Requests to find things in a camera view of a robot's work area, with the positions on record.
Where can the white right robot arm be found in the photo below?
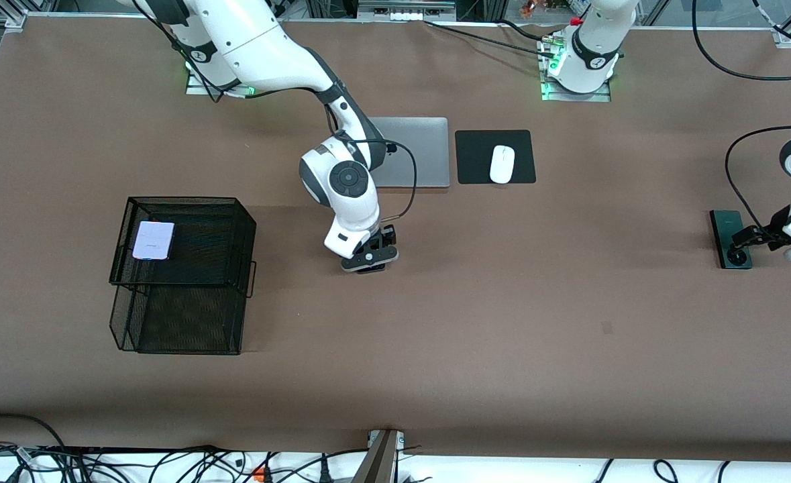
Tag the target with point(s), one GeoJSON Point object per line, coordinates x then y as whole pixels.
{"type": "Point", "coordinates": [268, 54]}

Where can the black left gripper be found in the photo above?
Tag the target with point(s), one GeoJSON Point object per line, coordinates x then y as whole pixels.
{"type": "Point", "coordinates": [775, 223]}

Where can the silver closed laptop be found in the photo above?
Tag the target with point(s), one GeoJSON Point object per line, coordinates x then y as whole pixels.
{"type": "Point", "coordinates": [422, 154]}

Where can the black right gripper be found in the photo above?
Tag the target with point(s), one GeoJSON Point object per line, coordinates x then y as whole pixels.
{"type": "Point", "coordinates": [387, 235]}

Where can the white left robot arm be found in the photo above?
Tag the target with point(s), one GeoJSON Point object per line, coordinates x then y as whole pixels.
{"type": "Point", "coordinates": [590, 60]}

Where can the green round-camera phone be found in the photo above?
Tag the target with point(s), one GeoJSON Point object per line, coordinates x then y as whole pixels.
{"type": "Point", "coordinates": [724, 225]}

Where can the black mesh two-tier tray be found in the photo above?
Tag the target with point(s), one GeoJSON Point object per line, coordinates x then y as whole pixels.
{"type": "Point", "coordinates": [194, 322]}

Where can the white computer mouse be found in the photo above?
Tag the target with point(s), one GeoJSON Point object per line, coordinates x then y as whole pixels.
{"type": "Point", "coordinates": [502, 164]}

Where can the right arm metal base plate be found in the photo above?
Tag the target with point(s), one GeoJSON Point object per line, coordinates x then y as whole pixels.
{"type": "Point", "coordinates": [197, 87]}

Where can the aluminium profile post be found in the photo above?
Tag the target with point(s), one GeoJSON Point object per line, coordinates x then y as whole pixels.
{"type": "Point", "coordinates": [378, 463]}

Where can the white flip phone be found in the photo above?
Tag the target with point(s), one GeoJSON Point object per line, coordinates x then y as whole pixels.
{"type": "Point", "coordinates": [153, 240]}

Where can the black mouse pad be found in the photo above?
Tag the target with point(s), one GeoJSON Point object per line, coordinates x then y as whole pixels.
{"type": "Point", "coordinates": [476, 168]}

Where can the white power strip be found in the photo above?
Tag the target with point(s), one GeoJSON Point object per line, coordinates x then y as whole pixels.
{"type": "Point", "coordinates": [405, 15]}

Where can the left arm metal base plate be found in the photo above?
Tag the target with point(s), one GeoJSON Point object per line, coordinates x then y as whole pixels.
{"type": "Point", "coordinates": [600, 97]}

